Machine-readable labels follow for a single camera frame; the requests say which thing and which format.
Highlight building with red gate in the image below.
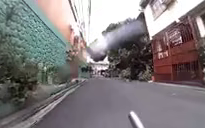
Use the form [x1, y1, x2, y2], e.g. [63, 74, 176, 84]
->
[139, 0, 205, 87]

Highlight green bushes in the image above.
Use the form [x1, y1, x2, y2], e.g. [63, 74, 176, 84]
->
[0, 54, 43, 109]

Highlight grey asphalt road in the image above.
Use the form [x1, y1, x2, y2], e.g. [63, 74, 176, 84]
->
[32, 77, 205, 128]

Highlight pale distant building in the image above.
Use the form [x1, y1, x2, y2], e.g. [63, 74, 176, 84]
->
[89, 61, 110, 78]

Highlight robot's own part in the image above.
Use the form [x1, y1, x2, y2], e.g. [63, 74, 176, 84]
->
[127, 110, 145, 128]

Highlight dark green trees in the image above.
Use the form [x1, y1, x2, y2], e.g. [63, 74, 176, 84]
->
[101, 17, 154, 83]

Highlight green and orange building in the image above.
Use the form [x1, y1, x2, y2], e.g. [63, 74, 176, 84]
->
[0, 0, 92, 81]

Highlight grey concrete pavement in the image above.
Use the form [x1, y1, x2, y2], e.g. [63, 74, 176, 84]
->
[0, 78, 88, 128]

